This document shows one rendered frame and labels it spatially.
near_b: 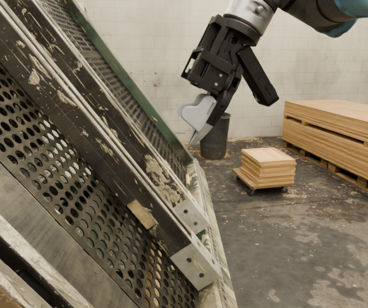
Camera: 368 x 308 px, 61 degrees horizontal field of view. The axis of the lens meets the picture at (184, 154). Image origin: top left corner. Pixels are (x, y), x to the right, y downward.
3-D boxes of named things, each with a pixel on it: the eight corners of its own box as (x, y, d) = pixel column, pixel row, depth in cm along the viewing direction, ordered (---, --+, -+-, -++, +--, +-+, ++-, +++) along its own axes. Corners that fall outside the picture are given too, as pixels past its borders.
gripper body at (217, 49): (178, 79, 57) (209, 16, 55) (217, 101, 59) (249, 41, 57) (187, 82, 50) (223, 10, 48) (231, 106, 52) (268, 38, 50)
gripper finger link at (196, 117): (167, 133, 55) (191, 85, 54) (196, 146, 57) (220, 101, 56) (170, 137, 52) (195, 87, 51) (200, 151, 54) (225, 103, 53)
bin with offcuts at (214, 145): (234, 159, 473) (236, 116, 454) (201, 161, 463) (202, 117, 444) (223, 150, 521) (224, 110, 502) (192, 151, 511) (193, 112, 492)
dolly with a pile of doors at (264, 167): (294, 194, 352) (298, 159, 340) (250, 198, 341) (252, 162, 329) (268, 175, 409) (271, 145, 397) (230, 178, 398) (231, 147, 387)
